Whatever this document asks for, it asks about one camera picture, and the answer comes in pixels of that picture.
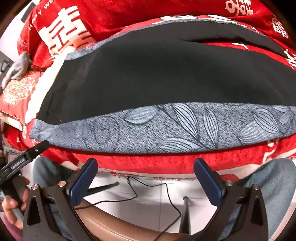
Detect black pants with patterned lining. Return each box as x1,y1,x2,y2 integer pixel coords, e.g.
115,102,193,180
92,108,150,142
30,16,295,154

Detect person's left hand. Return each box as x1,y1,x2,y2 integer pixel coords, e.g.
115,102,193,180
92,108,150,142
1,176,30,230

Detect red bedsheet with white characters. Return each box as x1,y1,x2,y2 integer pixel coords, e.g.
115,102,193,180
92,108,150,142
0,14,296,183

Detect brown leather stool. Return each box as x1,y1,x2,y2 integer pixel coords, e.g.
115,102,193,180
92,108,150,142
75,197,191,241

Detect person's blue jeans legs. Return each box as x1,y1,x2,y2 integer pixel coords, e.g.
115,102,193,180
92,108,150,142
33,156,295,238

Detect grey cloth glove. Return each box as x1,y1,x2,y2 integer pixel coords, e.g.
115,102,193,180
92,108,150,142
1,51,32,90

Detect red quilt with white characters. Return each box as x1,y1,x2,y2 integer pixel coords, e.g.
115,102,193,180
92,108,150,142
17,1,295,69

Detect black cable on floor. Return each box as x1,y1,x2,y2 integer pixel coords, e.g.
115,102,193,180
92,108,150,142
73,176,182,241

